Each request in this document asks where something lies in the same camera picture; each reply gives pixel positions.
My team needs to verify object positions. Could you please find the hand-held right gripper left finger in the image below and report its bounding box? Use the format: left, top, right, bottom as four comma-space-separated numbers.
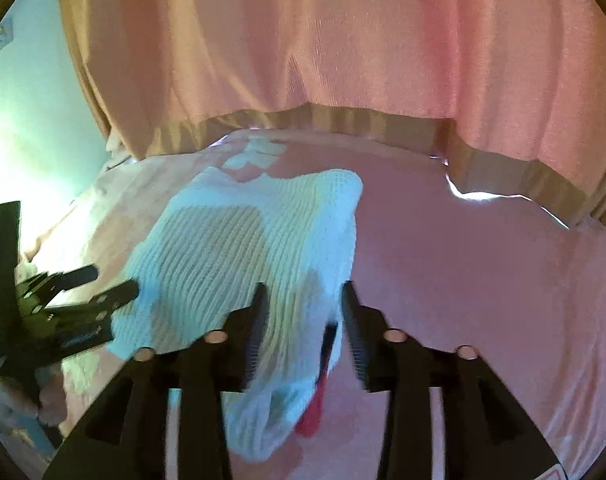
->
42, 282, 270, 480

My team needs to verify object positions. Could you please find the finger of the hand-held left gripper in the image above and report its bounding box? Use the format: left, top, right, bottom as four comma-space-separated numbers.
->
89, 280, 140, 322
57, 265, 100, 292

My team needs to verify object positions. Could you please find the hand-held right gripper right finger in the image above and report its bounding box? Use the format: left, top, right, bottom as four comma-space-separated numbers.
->
343, 281, 568, 480

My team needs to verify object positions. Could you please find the white knit sweater red trim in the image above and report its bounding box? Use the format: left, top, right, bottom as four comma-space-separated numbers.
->
108, 166, 365, 462

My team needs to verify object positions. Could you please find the pink bed sheet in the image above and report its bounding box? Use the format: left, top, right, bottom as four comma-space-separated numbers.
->
20, 127, 606, 480

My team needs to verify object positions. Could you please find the pink curtain with tan hem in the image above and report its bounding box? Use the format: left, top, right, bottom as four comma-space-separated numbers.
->
57, 0, 606, 228

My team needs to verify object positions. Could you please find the white wall plate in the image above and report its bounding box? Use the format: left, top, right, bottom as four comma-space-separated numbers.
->
0, 14, 18, 61

